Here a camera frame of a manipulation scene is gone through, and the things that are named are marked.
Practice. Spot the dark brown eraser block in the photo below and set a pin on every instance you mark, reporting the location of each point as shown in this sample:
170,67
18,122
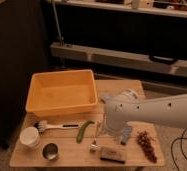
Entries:
112,154

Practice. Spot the yellow plastic tray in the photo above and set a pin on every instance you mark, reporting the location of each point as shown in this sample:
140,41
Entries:
62,93

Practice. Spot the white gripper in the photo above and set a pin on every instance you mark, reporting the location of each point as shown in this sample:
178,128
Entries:
113,127

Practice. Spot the white paper cup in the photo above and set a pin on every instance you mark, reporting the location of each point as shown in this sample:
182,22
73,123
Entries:
29,137

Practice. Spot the wooden wall shelf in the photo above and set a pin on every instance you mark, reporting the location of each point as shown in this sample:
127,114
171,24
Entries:
125,8

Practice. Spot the red grape bunch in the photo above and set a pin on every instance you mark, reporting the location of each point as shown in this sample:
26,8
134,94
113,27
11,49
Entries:
144,141

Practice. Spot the blue crumpled cloth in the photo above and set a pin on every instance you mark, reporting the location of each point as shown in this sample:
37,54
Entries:
105,98

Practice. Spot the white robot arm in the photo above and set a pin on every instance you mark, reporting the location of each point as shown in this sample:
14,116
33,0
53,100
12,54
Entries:
127,106

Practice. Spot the blue sponge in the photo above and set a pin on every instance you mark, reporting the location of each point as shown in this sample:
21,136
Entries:
126,135

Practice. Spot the white dish brush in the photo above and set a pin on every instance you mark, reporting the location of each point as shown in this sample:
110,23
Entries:
43,125

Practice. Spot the small metal cup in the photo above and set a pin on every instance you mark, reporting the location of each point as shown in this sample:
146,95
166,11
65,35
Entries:
50,151

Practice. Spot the metal pole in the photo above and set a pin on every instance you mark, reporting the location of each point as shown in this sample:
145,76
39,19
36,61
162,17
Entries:
57,23

